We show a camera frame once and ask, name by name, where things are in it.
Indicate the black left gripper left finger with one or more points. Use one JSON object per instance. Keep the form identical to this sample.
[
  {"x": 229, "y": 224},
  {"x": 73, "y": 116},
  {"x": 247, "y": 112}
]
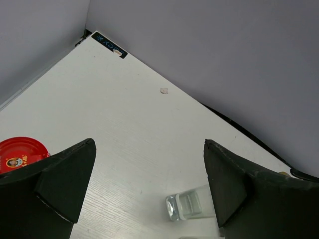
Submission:
[{"x": 44, "y": 200}]

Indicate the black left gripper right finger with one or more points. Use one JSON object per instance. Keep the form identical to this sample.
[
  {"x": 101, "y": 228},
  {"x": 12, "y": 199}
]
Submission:
[{"x": 253, "y": 202}]

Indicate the red lid sauce jar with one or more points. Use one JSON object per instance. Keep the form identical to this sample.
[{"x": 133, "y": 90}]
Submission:
[{"x": 18, "y": 152}]

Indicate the square glass bottle dark contents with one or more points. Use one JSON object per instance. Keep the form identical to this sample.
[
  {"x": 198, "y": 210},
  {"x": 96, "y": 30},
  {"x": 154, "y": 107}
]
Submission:
[{"x": 192, "y": 204}]

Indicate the small paper scrap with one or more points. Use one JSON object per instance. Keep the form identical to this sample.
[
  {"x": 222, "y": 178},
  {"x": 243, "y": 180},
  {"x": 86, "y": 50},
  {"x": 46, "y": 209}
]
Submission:
[{"x": 164, "y": 90}]

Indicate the black logo sticker left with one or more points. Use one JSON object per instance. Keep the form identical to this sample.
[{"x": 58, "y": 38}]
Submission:
[{"x": 109, "y": 44}]

